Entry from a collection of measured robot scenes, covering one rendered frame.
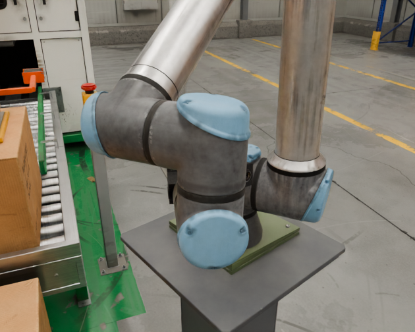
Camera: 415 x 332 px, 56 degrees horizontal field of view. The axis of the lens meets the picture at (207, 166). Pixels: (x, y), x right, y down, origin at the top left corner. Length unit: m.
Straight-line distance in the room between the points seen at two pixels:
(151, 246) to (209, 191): 0.75
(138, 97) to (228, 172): 0.16
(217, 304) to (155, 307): 1.08
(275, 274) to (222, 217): 0.66
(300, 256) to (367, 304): 1.08
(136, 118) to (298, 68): 0.49
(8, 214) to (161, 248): 0.59
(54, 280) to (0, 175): 0.44
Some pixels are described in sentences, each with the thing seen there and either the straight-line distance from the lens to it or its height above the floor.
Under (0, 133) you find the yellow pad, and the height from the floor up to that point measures 0.97.
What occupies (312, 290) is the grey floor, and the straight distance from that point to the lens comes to 2.23.
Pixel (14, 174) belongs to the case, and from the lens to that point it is 1.46.
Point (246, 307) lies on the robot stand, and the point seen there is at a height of 0.75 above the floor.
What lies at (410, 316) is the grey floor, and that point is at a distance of 2.26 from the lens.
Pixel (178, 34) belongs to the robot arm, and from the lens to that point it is 0.63.
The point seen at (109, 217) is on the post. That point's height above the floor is 0.33.
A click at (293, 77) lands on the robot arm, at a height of 1.28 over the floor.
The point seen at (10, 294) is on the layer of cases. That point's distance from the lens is 1.50.
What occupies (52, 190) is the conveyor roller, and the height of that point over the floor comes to 0.54.
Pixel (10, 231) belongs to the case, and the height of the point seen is 0.67.
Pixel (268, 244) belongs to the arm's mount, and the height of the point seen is 0.78.
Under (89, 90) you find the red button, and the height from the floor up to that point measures 1.02.
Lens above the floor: 1.48
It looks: 26 degrees down
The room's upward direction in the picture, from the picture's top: straight up
